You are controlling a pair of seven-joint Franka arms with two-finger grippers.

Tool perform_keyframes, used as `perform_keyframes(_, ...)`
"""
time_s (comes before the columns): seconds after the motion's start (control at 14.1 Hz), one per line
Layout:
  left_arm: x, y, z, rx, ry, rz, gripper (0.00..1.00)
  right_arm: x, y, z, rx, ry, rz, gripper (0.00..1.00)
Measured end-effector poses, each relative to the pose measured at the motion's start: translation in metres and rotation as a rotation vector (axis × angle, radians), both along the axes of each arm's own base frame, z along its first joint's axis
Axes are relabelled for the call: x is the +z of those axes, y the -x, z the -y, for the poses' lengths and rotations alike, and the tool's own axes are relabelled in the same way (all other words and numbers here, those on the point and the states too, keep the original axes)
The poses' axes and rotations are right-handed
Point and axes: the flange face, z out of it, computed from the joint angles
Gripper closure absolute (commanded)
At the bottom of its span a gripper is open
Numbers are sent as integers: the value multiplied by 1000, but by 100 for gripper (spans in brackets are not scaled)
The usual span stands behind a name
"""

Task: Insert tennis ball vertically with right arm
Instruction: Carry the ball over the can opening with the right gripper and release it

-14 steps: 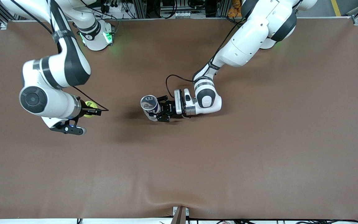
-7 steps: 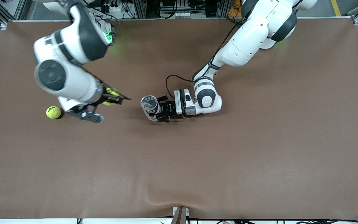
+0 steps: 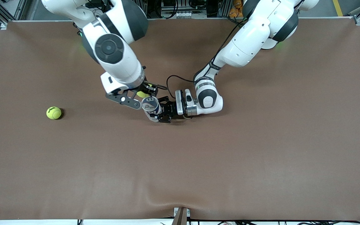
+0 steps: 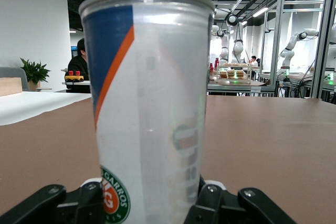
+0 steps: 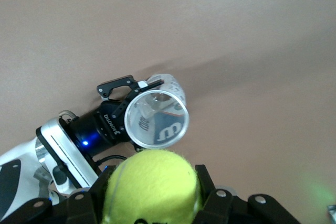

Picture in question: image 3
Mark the grey equipment with white connectors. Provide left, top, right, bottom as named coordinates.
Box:
left=161, top=0, right=208, bottom=19

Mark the Roland Garros print tennis ball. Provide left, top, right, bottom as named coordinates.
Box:
left=136, top=83, right=151, bottom=98

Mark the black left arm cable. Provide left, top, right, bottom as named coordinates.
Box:
left=166, top=19, right=247, bottom=99

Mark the clear Wilson tennis ball can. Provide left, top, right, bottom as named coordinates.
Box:
left=142, top=97, right=162, bottom=122

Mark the pile of orange bread rolls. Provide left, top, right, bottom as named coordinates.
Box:
left=229, top=0, right=244, bottom=18

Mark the Wilson print tennis ball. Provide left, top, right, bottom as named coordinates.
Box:
left=46, top=107, right=62, bottom=120

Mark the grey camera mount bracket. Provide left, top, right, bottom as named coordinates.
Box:
left=173, top=207, right=191, bottom=225

